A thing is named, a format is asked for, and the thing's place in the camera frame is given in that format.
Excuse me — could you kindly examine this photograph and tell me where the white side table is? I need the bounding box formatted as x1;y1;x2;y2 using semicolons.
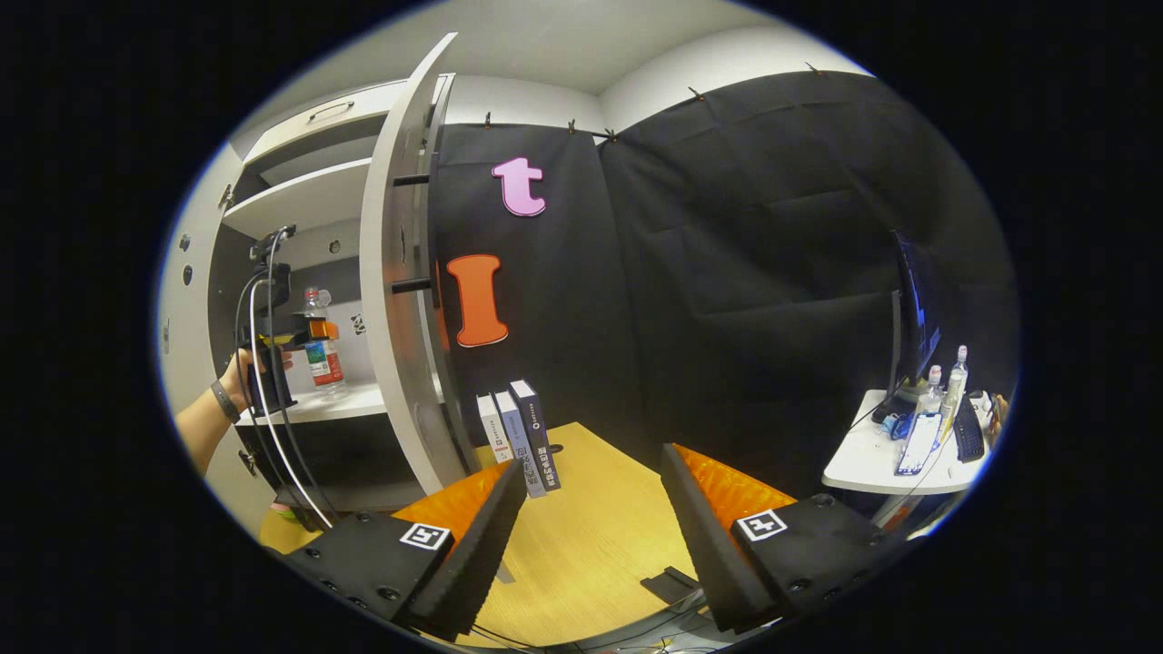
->
822;389;996;496

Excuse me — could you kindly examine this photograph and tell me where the white cable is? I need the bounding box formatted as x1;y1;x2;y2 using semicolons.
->
247;277;335;530

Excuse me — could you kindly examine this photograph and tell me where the black flat bracket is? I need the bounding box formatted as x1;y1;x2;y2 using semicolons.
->
641;567;705;605

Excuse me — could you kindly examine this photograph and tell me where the white cabinet door with hinges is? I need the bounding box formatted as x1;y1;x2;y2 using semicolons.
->
159;145;273;541

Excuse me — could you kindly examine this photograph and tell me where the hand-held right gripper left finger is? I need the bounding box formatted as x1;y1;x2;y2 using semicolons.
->
286;459;528;641

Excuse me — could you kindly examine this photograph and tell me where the grey-blue book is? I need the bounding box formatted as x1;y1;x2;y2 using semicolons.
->
493;389;546;499

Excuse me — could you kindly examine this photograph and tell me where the black computer monitor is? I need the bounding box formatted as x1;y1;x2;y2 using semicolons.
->
872;229;946;423

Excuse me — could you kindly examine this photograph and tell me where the white cabinet door black handle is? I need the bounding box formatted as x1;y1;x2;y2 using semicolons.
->
359;34;482;496

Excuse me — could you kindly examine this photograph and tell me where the black backdrop cloth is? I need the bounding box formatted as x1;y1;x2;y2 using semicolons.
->
427;71;1019;500

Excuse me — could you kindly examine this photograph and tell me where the white cabinet with shelves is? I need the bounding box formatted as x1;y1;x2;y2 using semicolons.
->
209;73;482;514

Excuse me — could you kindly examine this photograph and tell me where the black keyboard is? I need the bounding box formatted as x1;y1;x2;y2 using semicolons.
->
954;395;987;462

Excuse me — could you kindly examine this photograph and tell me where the clear red label plastic bottle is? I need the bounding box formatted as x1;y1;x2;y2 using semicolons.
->
303;287;348;396

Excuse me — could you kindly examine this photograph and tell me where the tall white spray bottle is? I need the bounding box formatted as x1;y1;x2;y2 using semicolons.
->
940;345;969;441

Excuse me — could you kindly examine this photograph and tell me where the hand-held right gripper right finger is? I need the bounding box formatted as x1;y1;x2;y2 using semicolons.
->
661;443;910;635

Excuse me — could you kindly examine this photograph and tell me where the dark navy book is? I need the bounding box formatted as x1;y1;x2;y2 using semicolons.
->
509;379;562;491

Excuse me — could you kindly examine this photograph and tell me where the white cabinet drawer front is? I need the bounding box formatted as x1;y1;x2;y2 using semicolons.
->
244;80;410;164

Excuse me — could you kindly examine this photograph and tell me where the white blue flat box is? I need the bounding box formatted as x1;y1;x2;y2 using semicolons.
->
895;413;943;477

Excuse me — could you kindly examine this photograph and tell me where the thin black desk cable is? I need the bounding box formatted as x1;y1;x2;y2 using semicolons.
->
472;595;719;650

